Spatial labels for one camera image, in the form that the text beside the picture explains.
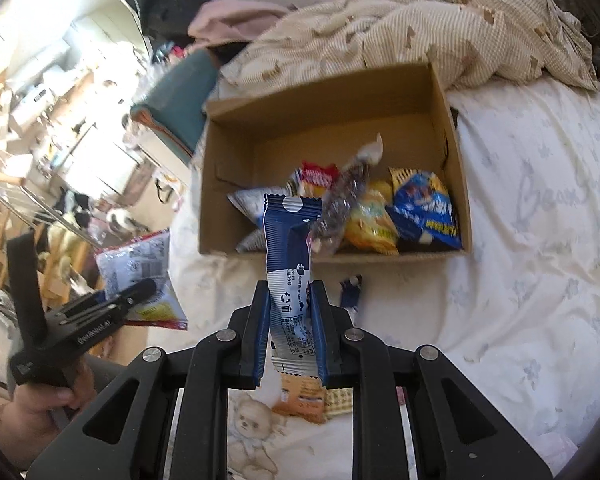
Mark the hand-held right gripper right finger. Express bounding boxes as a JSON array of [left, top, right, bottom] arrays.
[[307, 280, 553, 480]]

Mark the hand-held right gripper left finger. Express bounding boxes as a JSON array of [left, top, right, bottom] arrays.
[[27, 280, 281, 480]]

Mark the blue yellow-topped chip bag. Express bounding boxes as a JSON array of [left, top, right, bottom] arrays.
[[386, 167, 463, 251]]

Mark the brown cardboard box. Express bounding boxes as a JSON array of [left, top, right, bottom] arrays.
[[197, 61, 473, 261]]

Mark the metal drying rack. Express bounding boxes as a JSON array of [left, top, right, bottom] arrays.
[[0, 167, 106, 241]]

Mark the small dark blue snack packet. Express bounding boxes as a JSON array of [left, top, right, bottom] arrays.
[[340, 274, 363, 308]]

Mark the long blue white snack packet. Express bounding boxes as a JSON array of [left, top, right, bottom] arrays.
[[261, 192, 326, 378]]

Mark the teal upholstered chair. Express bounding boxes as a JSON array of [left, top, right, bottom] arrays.
[[130, 50, 221, 161]]

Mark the white grey cat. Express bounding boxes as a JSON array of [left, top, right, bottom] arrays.
[[105, 207, 142, 233]]

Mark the black hanging garment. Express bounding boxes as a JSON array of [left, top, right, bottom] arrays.
[[105, 0, 221, 41]]

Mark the yellow chip bag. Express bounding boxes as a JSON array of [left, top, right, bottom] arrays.
[[342, 180, 400, 256]]

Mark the white yellow tote bag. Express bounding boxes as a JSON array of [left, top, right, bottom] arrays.
[[150, 167, 188, 206]]

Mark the pink cloth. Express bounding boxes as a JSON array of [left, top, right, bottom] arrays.
[[187, 0, 291, 46]]

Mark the beige checked bear-print quilt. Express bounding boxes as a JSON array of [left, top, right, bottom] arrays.
[[220, 0, 598, 93]]

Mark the person's left hand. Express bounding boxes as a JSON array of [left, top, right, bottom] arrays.
[[0, 360, 98, 466]]

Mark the orange snack packet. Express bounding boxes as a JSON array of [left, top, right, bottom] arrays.
[[272, 372, 328, 423]]

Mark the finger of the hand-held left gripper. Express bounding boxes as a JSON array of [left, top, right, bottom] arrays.
[[80, 304, 133, 325], [62, 279, 158, 317]]

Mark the red white snack packet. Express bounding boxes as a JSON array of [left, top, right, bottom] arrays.
[[292, 161, 341, 198]]

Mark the pale checked cracker packet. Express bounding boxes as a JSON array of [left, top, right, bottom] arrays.
[[325, 387, 353, 418]]

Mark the white blue red-edged snack packet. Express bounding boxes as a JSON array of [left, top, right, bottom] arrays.
[[94, 229, 188, 332]]

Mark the clear dark candy packet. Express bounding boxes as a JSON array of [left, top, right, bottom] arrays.
[[307, 132, 385, 256]]

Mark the silver blue snack packet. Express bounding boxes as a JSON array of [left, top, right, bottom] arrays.
[[227, 187, 268, 226], [236, 227, 268, 253]]

